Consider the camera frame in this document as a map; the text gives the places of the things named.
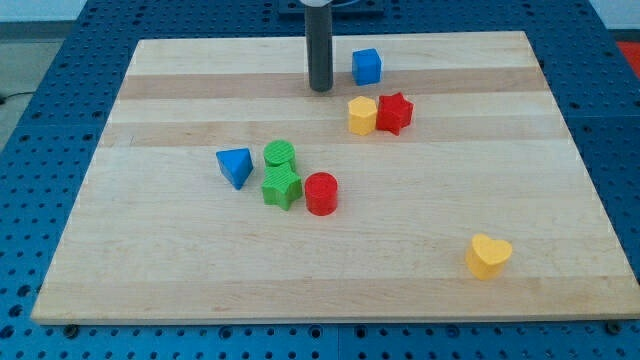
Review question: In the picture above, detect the yellow heart block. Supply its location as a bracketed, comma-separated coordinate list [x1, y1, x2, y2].
[465, 234, 513, 280]

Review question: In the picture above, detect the blue triangle block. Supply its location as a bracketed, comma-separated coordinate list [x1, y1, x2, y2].
[216, 148, 253, 190]

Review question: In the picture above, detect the green cylinder block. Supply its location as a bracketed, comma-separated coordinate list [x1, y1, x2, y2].
[263, 139, 296, 171]

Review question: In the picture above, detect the blue cube block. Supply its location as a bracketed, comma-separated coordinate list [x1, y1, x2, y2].
[352, 48, 382, 86]

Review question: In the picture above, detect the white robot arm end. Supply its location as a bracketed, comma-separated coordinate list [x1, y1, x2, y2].
[300, 0, 332, 8]

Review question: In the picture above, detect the green star block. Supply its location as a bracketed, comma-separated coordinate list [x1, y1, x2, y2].
[261, 163, 302, 211]

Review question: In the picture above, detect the red star block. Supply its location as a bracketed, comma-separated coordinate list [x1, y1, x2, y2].
[376, 92, 414, 136]

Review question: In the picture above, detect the red cylinder block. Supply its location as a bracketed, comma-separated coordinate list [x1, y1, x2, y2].
[304, 172, 338, 216]

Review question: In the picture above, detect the light wooden board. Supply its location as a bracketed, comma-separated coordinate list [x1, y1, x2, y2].
[31, 31, 639, 325]

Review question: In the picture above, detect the yellow hexagon block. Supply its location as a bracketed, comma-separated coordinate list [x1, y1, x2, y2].
[347, 96, 377, 136]

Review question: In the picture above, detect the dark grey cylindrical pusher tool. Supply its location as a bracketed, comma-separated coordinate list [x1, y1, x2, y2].
[304, 4, 333, 92]

